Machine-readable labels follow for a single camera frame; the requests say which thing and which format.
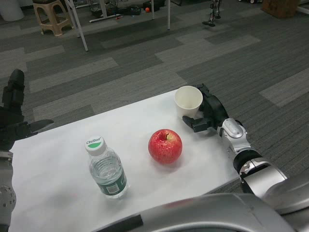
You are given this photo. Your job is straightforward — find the black equipment pile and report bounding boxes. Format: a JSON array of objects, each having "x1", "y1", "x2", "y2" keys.
[{"x1": 117, "y1": 7, "x2": 142, "y2": 16}]

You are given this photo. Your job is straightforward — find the beige plastic stool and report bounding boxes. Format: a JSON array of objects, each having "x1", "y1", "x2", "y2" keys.
[{"x1": 32, "y1": 0, "x2": 74, "y2": 37}]

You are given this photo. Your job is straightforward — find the white round planter pot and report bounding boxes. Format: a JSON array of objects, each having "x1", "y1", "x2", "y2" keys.
[{"x1": 0, "y1": 0, "x2": 25, "y2": 22}]

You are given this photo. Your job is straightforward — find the humanoid robot legs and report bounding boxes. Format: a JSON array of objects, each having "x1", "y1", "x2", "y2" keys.
[{"x1": 202, "y1": 0, "x2": 223, "y2": 27}]

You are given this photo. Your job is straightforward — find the white paper cup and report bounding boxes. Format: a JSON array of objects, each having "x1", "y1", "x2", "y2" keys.
[{"x1": 174, "y1": 86, "x2": 203, "y2": 119}]

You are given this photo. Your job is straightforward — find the brown cardboard box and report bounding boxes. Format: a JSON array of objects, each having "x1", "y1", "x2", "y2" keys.
[{"x1": 262, "y1": 0, "x2": 299, "y2": 19}]

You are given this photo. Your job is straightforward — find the black bag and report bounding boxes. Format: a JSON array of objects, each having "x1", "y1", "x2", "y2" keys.
[{"x1": 142, "y1": 0, "x2": 161, "y2": 12}]

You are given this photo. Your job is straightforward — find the red apple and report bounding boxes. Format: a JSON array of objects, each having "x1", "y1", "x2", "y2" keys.
[{"x1": 148, "y1": 129, "x2": 183, "y2": 165}]

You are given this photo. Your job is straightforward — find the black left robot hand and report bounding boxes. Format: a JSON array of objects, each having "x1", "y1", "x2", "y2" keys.
[{"x1": 0, "y1": 69, "x2": 55, "y2": 150}]

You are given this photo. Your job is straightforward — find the clear water bottle white cap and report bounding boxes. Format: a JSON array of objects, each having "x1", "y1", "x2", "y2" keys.
[{"x1": 84, "y1": 136, "x2": 129, "y2": 200}]

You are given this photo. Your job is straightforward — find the silver robot chest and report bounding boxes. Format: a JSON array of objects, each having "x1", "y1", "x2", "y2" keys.
[{"x1": 93, "y1": 193, "x2": 296, "y2": 232}]

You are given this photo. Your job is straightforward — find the white desk pedestal leg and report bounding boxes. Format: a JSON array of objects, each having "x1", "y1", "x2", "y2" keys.
[{"x1": 89, "y1": 0, "x2": 123, "y2": 24}]

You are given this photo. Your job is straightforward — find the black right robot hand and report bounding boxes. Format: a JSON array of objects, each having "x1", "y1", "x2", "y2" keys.
[{"x1": 182, "y1": 83, "x2": 229, "y2": 133}]

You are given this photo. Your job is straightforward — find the white desk with legs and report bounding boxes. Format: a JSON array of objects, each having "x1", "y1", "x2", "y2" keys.
[{"x1": 64, "y1": 0, "x2": 172, "y2": 52}]

